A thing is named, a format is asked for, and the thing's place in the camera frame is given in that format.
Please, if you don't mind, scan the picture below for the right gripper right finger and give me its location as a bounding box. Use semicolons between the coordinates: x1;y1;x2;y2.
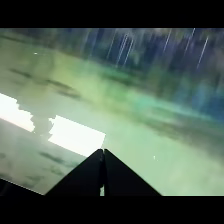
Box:
103;148;163;197

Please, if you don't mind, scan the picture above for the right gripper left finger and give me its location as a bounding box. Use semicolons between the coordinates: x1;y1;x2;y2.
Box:
44;148;105;197

